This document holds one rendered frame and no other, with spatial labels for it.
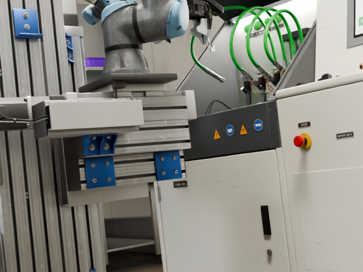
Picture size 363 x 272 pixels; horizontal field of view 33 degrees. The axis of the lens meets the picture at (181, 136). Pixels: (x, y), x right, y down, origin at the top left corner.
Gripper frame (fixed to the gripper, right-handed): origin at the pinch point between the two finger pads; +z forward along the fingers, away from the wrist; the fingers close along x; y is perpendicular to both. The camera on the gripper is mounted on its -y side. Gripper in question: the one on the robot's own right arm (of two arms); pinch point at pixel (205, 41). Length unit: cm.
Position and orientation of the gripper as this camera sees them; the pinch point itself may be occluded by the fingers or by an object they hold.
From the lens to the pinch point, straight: 226.6
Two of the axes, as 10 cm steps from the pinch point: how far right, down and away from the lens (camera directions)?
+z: 1.1, 9.9, -0.6
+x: 6.5, -1.2, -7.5
